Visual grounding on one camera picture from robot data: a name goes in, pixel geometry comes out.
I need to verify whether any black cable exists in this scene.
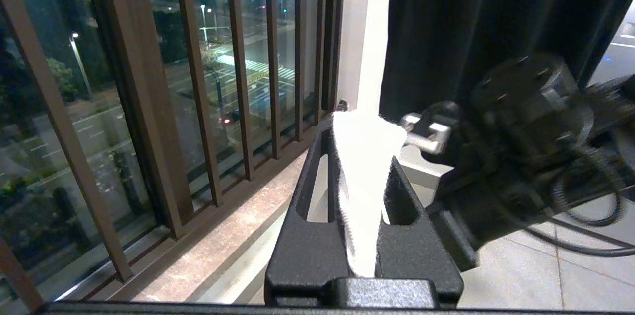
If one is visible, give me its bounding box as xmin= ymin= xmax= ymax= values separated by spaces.
xmin=516 ymin=146 xmax=635 ymax=259

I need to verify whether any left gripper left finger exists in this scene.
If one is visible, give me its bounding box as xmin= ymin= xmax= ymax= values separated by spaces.
xmin=264 ymin=111 xmax=372 ymax=302

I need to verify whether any speckled stone window sill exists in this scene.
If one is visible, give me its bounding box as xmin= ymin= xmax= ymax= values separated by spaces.
xmin=131 ymin=149 xmax=311 ymax=303

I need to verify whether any black hanging cloth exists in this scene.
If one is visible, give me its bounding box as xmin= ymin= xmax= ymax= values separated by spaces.
xmin=358 ymin=0 xmax=635 ymax=125

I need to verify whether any brown metal balcony railing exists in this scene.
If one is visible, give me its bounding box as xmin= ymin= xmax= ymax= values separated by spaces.
xmin=0 ymin=0 xmax=348 ymax=312

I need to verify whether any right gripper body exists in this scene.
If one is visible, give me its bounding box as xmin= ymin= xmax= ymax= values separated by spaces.
xmin=426 ymin=101 xmax=554 ymax=272

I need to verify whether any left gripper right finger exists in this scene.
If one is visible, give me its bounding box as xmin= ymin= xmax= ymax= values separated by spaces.
xmin=364 ymin=117 xmax=465 ymax=302

